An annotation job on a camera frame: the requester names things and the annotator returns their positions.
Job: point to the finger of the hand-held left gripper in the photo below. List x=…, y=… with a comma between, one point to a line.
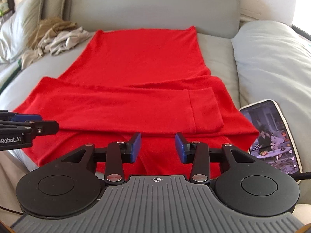
x=41, y=127
x=25, y=117

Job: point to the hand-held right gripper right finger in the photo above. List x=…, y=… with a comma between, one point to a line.
x=180, y=148

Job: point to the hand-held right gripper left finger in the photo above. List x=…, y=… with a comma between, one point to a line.
x=136, y=148

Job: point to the red long-sleeved shirt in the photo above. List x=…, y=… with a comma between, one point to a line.
x=136, y=82

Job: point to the person's left leg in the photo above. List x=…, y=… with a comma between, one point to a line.
x=12, y=177

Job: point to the crumpled light grey garment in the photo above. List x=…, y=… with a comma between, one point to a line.
x=65, y=41

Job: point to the large sage green pillow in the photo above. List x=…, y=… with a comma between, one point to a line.
x=17, y=26

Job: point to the smartphone with lit screen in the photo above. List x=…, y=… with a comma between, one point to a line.
x=272, y=136

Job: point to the crumpled tan garment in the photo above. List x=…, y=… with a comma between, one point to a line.
x=55, y=26

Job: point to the grey sofa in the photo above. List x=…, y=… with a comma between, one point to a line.
x=218, y=51

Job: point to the dark framed picture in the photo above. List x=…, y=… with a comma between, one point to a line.
x=4, y=2

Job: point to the pale blue pillow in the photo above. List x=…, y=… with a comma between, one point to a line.
x=272, y=63

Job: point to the grey sofa backrest cushion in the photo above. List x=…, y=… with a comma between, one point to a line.
x=150, y=7

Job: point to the window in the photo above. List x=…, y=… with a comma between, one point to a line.
x=302, y=7

